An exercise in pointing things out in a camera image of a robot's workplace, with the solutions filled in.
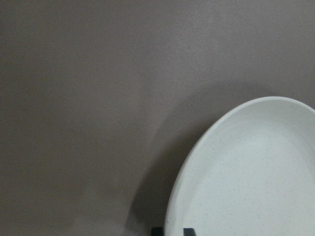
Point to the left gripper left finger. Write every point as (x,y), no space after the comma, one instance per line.
(157,231)

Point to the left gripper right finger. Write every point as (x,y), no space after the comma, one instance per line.
(189,232)

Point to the grey white plate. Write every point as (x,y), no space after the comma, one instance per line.
(252,173)

